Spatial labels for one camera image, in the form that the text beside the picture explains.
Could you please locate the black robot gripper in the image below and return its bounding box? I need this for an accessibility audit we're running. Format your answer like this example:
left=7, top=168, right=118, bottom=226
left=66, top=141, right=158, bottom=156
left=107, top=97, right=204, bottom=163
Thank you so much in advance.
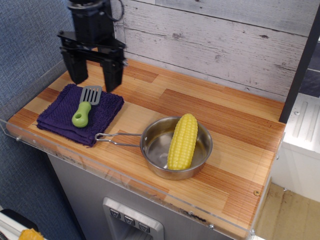
left=57, top=6, right=127, bottom=93

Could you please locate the grey spatula with green handle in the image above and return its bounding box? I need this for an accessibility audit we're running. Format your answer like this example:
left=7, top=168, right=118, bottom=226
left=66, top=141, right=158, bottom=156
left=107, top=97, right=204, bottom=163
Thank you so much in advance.
left=72, top=85, right=102, bottom=128

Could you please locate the stainless steel pot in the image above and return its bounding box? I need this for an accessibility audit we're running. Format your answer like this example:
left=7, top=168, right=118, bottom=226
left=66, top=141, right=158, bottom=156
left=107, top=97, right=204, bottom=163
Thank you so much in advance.
left=94, top=116, right=214, bottom=181

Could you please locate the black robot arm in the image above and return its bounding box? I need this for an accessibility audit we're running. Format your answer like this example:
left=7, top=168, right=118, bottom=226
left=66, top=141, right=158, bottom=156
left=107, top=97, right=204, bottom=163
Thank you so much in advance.
left=58, top=0, right=126, bottom=93

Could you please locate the purple folded cloth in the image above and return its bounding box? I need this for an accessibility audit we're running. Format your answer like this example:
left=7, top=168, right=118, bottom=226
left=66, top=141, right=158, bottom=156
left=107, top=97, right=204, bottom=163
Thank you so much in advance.
left=37, top=84, right=125, bottom=147

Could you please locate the clear acrylic edge guard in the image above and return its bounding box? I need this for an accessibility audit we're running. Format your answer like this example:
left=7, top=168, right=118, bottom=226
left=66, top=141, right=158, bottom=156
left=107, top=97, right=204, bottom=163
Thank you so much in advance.
left=0, top=34, right=286, bottom=238

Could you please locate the yellow toy corn cob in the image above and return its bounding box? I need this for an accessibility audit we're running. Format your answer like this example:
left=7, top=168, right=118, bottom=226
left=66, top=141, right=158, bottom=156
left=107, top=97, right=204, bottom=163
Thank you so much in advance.
left=167, top=113, right=198, bottom=171

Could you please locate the grey toy fridge cabinet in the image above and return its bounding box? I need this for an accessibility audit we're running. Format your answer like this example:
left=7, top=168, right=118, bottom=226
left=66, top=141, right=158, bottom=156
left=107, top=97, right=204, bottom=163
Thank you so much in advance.
left=49, top=155, right=229, bottom=240

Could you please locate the silver dispenser button panel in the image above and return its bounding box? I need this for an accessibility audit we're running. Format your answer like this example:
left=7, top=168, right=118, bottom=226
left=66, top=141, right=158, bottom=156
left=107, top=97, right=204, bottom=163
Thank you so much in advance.
left=102, top=197, right=165, bottom=240

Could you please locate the yellow object bottom corner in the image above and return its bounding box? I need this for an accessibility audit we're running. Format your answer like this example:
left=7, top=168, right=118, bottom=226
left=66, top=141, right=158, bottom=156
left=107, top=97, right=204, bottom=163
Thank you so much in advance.
left=18, top=228, right=45, bottom=240

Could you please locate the white ribbed side surface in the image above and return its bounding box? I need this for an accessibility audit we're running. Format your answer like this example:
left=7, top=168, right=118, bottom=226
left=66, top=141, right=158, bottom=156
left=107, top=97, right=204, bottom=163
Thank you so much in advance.
left=284, top=93, right=320, bottom=153

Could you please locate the dark left upright post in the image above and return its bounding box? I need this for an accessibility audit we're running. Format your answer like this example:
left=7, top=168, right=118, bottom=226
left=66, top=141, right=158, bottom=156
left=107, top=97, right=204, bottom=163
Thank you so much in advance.
left=89, top=0, right=114, bottom=42

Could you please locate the dark upright post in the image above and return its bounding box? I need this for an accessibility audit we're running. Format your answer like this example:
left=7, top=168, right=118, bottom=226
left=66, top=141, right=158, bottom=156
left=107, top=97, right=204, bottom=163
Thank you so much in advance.
left=89, top=0, right=114, bottom=42
left=278, top=6, right=320, bottom=124

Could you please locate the dark right upright post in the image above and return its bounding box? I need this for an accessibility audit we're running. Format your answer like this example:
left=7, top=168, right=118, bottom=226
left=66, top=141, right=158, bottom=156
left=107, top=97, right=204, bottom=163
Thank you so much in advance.
left=278, top=6, right=320, bottom=124

